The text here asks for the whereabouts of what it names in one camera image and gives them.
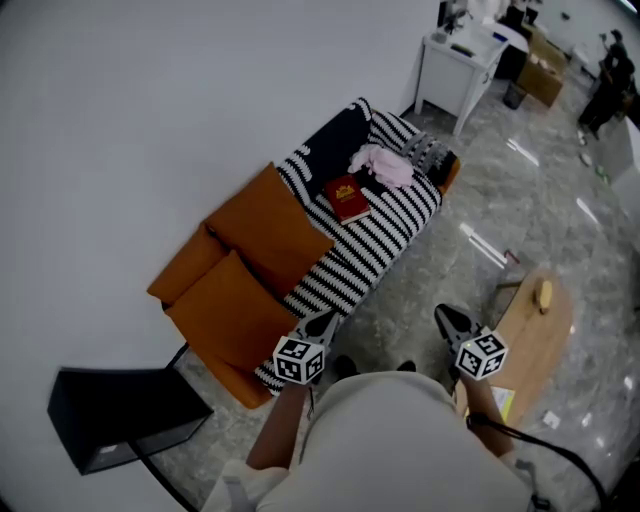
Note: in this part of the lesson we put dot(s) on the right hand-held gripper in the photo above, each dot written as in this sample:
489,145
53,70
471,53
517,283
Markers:
481,356

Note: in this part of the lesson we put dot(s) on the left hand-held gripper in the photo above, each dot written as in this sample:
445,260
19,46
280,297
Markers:
299,361

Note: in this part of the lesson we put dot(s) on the orange sofa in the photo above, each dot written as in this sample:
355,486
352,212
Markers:
240,387

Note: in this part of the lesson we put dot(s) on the red book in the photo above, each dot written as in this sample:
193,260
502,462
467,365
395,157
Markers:
346,199

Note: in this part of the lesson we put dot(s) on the person's right forearm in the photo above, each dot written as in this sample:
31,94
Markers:
487,420

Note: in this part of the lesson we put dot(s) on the person's left forearm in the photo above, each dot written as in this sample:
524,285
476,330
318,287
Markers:
280,425

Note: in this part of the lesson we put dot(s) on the wooden coffee table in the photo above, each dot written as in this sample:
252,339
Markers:
530,350

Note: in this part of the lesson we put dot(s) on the person's right black shoe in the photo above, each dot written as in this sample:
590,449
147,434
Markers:
407,366

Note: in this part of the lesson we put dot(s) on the small red item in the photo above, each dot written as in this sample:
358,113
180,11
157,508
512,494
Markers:
512,257

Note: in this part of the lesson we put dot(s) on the black white striped blanket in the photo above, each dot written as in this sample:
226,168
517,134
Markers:
360,250

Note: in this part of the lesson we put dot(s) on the yellow sponge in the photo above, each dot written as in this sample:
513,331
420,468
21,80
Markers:
543,296

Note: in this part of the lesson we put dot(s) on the orange cushion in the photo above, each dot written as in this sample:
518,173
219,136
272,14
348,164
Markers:
230,310
270,225

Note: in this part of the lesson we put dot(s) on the yellow paper sheet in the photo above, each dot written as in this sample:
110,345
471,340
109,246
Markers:
503,404

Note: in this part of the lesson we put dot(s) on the white paper slip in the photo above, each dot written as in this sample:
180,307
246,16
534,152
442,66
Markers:
552,420

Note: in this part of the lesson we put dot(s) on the person's white shirt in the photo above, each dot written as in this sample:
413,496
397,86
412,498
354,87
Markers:
390,450

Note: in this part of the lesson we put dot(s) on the pink cloth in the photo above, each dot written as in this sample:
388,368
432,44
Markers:
385,167

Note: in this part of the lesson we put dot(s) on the grey patterned pillow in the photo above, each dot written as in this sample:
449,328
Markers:
430,152

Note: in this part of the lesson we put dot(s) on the small green item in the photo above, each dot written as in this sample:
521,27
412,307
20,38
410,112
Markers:
601,174

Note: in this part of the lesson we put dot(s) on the white dish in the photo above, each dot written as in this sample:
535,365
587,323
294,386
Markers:
586,159

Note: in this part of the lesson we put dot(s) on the black box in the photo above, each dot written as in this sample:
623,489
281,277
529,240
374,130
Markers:
125,415

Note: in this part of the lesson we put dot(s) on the black waste bin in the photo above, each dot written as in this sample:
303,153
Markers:
515,96

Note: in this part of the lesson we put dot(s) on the white platform block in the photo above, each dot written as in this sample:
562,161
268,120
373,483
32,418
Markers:
625,155

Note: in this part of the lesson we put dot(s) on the white side cabinet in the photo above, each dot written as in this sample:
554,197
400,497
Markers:
445,75

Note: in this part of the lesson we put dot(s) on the cardboard box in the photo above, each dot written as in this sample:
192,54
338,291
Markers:
542,80

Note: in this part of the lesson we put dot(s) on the dark flat object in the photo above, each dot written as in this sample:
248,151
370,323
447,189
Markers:
462,49

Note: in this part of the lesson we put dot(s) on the small potted plant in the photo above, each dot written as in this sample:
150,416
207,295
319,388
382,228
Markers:
442,31

